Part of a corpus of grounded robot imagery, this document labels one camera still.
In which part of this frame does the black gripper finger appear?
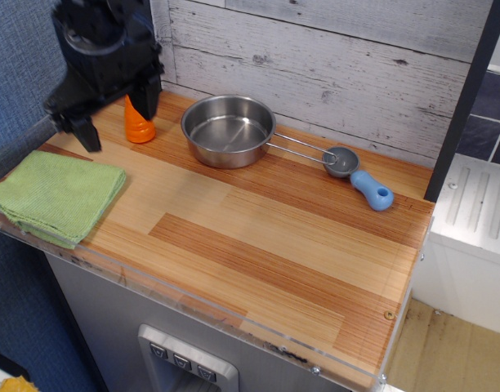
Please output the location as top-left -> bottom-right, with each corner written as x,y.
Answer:
69,117 -> 101,153
128,75 -> 162,121

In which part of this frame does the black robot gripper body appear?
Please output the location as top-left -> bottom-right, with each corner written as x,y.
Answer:
44,1 -> 163,132

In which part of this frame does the stainless steel pot with handle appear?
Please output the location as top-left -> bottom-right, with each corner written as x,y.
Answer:
181,95 -> 338,169

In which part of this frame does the orange plastic toy carrot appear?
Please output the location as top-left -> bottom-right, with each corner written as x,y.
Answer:
124,96 -> 156,144

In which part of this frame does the green folded cloth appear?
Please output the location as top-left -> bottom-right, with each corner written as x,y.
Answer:
0,151 -> 126,249

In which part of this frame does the clear acrylic edge guard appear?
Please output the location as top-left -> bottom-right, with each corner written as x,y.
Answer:
0,207 -> 435,389

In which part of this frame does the grey blue toy scoop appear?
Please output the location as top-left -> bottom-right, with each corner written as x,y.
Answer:
322,146 -> 394,212

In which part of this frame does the silver dispenser panel with buttons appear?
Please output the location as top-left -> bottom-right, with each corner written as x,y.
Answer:
137,324 -> 239,391

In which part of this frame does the yellow object at corner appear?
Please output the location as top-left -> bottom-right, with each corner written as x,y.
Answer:
0,376 -> 39,392

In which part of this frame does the white ribbed toy sink unit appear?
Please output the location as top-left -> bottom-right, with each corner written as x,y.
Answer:
413,154 -> 500,333

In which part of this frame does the dark grey right post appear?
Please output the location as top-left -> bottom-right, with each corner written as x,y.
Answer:
424,0 -> 500,203

